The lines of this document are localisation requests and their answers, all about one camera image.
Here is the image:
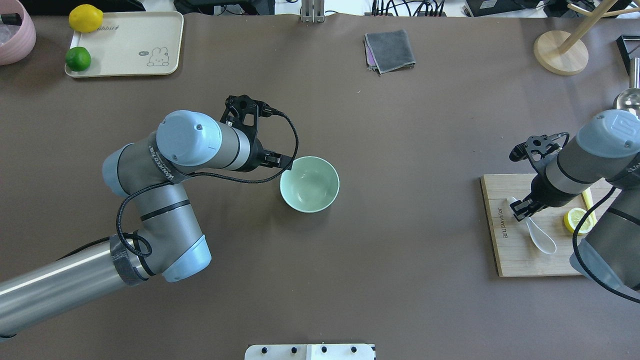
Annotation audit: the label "wooden cutting board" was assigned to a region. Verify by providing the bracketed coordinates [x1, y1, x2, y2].
[480, 173, 586, 277]

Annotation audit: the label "yellow lemon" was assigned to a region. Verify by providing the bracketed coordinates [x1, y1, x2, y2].
[68, 4, 104, 34]

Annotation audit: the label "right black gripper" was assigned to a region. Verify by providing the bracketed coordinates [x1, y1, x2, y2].
[509, 174, 563, 222]

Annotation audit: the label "wooden stand with round base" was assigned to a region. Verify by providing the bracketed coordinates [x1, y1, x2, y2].
[534, 0, 640, 76]

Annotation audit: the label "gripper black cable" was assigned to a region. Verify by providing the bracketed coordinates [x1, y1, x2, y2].
[572, 186, 640, 304]
[116, 111, 300, 259]

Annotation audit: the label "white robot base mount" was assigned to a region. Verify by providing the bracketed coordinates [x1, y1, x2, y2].
[244, 342, 377, 360]

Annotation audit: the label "grey folded cloth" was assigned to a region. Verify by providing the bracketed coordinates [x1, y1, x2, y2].
[364, 29, 416, 75]

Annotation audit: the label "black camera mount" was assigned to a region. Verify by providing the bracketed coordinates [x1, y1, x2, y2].
[509, 132, 570, 175]
[220, 95, 277, 145]

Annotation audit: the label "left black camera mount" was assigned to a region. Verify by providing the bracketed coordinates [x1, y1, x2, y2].
[220, 95, 277, 145]

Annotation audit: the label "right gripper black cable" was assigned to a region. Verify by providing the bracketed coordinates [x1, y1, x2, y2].
[572, 186, 640, 304]

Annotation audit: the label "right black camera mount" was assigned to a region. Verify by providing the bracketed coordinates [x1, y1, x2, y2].
[509, 132, 570, 175]

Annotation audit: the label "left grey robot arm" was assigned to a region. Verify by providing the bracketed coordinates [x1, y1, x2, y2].
[1, 105, 295, 342]

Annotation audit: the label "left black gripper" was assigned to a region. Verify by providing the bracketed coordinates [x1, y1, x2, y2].
[245, 140, 293, 173]

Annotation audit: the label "green lime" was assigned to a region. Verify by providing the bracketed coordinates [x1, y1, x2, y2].
[65, 47, 92, 72]

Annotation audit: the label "half lemon slice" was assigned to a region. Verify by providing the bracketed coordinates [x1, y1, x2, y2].
[563, 207, 597, 235]

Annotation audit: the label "cream tray with bunny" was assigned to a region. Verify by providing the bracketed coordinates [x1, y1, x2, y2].
[64, 11, 185, 78]

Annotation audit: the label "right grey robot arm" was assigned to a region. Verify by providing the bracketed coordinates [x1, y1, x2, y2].
[509, 109, 640, 296]

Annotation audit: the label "pink bowl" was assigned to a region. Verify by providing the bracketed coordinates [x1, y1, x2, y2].
[0, 0, 37, 66]

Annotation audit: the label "yellow plastic knife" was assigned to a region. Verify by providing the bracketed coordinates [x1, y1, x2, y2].
[582, 187, 597, 226]

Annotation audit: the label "light green bowl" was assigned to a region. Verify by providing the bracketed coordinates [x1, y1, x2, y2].
[279, 156, 341, 214]

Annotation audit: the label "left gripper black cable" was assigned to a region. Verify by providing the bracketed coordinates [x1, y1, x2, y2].
[116, 111, 300, 259]

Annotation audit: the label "black cables at table edge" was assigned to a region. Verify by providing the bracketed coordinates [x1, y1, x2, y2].
[370, 0, 448, 18]

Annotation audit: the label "white plastic spoon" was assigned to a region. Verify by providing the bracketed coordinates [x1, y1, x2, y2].
[519, 217, 558, 255]

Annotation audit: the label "pink purple cloth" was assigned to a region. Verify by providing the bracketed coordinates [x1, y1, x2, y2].
[363, 40, 378, 72]

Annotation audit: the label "metal camera post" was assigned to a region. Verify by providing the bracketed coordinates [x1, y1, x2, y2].
[300, 0, 326, 23]

